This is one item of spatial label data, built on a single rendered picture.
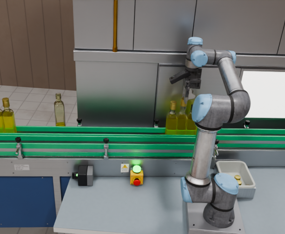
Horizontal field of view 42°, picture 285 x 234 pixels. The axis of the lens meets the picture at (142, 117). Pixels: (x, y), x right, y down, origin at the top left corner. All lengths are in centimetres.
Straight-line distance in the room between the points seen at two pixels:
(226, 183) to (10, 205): 129
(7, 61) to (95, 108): 271
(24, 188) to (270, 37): 163
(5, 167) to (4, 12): 272
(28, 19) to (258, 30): 298
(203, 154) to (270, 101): 87
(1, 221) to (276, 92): 183
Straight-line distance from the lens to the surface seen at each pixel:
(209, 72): 216
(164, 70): 211
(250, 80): 225
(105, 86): 217
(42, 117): 420
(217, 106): 150
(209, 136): 157
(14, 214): 244
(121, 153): 206
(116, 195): 203
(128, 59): 207
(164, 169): 212
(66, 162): 209
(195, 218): 187
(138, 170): 204
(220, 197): 175
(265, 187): 225
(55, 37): 451
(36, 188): 227
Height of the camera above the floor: 213
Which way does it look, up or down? 31 degrees down
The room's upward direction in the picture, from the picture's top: 4 degrees clockwise
